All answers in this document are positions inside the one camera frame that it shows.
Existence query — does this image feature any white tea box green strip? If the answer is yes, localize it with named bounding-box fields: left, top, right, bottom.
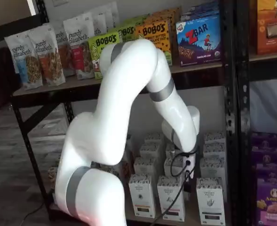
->
left=202, top=143, right=227, bottom=161
left=203, top=131, right=227, bottom=145
left=196, top=178, right=226, bottom=226
left=199, top=157, right=228, bottom=203

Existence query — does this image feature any green Bobo's apple pie box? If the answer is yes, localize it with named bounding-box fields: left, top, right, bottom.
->
left=88, top=31, right=120, bottom=80

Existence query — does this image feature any thin black floor cord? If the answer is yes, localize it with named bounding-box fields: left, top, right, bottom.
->
left=17, top=202, right=45, bottom=226

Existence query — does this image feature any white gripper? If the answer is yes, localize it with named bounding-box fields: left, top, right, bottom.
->
left=182, top=152, right=197, bottom=193

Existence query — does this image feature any Purely Elizabeth bag blue label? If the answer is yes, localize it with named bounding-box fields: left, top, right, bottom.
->
left=4, top=30, right=44, bottom=91

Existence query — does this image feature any small white snack box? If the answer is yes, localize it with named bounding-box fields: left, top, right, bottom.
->
left=47, top=165, right=59, bottom=189

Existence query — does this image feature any Purely Elizabeth bag red label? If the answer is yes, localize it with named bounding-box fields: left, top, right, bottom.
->
left=63, top=12, right=97, bottom=81

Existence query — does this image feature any purple Annie's box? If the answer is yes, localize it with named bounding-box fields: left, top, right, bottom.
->
left=256, top=178, right=277, bottom=226
left=251, top=147, right=277, bottom=166
left=255, top=162, right=277, bottom=183
left=250, top=132, right=277, bottom=151

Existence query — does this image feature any small snack box brown print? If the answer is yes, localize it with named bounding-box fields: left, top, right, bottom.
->
left=119, top=160, right=135, bottom=182

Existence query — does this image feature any orange cracker box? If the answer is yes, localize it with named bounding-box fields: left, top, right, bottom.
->
left=250, top=0, right=277, bottom=56

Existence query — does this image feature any long black cable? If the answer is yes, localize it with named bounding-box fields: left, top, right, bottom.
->
left=149, top=164, right=196, bottom=224

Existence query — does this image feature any orange Bobo's box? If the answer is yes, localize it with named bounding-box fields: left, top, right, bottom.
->
left=135, top=20, right=173, bottom=67
left=150, top=7, right=182, bottom=66

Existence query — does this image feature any short black looped cable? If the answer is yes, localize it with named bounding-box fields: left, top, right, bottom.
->
left=170, top=150, right=198, bottom=178

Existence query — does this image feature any black metal shelf rack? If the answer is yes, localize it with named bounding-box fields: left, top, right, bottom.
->
left=0, top=0, right=241, bottom=226
left=236, top=0, right=277, bottom=226

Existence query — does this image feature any white tea box pink strip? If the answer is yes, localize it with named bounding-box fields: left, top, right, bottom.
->
left=164, top=157, right=185, bottom=180
left=166, top=143, right=177, bottom=159
left=157, top=176, right=185, bottom=222

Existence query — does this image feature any blue Z Bar box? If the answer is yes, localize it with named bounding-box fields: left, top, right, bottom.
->
left=175, top=14, right=223, bottom=67
left=180, top=1, right=221, bottom=22

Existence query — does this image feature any Purely Elizabeth bag orange label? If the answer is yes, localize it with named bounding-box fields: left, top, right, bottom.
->
left=54, top=26, right=76, bottom=77
left=29, top=23, right=67, bottom=87

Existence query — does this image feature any white Purely Elizabeth bag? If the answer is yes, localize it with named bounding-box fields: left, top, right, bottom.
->
left=90, top=8, right=109, bottom=36
left=104, top=1, right=119, bottom=29

